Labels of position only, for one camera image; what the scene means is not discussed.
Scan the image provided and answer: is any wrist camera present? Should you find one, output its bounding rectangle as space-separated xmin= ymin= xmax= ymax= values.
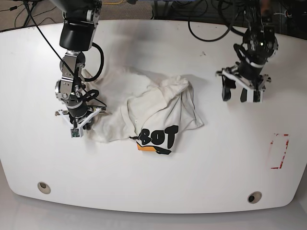
xmin=247 ymin=90 xmax=263 ymax=103
xmin=70 ymin=127 xmax=83 ymax=138

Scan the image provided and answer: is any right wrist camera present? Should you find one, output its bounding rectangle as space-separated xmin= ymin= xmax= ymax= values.
xmin=70 ymin=127 xmax=83 ymax=138

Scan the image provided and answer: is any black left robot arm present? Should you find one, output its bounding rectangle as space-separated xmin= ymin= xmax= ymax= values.
xmin=215 ymin=0 xmax=278 ymax=103

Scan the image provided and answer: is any left table grommet hole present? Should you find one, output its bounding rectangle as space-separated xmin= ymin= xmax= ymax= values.
xmin=37 ymin=182 xmax=51 ymax=195

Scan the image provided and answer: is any right table grommet hole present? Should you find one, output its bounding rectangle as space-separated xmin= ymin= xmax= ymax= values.
xmin=248 ymin=191 xmax=262 ymax=204

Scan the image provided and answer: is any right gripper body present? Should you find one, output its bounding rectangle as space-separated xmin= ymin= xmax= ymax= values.
xmin=55 ymin=102 xmax=106 ymax=129

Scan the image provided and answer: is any white t-shirt with print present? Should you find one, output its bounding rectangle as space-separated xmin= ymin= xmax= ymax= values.
xmin=87 ymin=67 xmax=204 ymax=155

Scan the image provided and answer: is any red tape marking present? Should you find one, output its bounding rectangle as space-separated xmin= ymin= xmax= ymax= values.
xmin=267 ymin=134 xmax=290 ymax=170

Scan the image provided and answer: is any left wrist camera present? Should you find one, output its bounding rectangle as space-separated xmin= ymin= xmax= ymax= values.
xmin=247 ymin=90 xmax=263 ymax=103

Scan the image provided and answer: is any table grommet hole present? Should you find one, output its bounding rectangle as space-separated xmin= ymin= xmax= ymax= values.
xmin=37 ymin=182 xmax=51 ymax=195
xmin=248 ymin=191 xmax=262 ymax=204

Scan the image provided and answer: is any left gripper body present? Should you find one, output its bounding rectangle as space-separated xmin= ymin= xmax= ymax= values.
xmin=215 ymin=59 xmax=272 ymax=92

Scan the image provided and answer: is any black tripod stand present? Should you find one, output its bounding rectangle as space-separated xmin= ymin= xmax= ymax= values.
xmin=22 ymin=0 xmax=39 ymax=28

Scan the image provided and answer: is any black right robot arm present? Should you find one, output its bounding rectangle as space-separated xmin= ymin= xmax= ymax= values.
xmin=52 ymin=0 xmax=106 ymax=138

